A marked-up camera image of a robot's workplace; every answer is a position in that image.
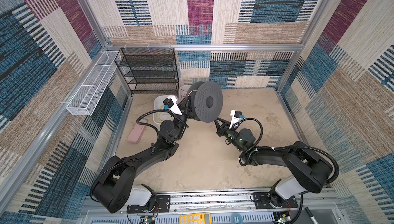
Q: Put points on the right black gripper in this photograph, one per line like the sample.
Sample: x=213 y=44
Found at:
x=221 y=130

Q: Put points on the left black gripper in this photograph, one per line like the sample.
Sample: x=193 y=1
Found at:
x=182 y=108

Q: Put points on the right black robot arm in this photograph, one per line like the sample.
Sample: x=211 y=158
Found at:
x=311 y=168

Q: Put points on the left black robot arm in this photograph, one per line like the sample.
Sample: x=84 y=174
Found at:
x=113 y=185

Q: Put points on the pink eraser block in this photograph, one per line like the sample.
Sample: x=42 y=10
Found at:
x=136 y=134

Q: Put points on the blue tape roll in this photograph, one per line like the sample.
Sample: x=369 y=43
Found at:
x=236 y=219

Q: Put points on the yellow calculator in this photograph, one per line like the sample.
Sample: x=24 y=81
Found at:
x=195 y=218

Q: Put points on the white tray with red cable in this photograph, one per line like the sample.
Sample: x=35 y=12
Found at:
x=183 y=92

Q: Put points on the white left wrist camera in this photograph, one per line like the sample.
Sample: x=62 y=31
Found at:
x=170 y=103

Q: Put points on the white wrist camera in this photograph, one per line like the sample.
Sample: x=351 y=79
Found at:
x=170 y=103
x=236 y=116

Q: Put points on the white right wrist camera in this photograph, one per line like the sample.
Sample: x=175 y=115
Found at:
x=236 y=116

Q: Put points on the white tray with yellow cables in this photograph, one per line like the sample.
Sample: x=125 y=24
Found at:
x=159 y=117

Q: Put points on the black wire mesh shelf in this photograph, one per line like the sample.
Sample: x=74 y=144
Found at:
x=149 y=70

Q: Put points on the aluminium horizontal back rail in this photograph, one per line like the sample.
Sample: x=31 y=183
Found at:
x=216 y=47

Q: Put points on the aluminium corner post left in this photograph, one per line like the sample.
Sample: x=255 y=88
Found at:
x=94 y=23

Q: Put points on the aluminium corner post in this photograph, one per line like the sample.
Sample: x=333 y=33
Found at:
x=314 y=20
x=94 y=23

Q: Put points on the white wire mesh basket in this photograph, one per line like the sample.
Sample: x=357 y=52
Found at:
x=84 y=102

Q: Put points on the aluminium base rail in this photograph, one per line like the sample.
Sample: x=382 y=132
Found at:
x=322 y=208

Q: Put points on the aluminium corner post right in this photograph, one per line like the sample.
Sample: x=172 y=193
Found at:
x=314 y=20

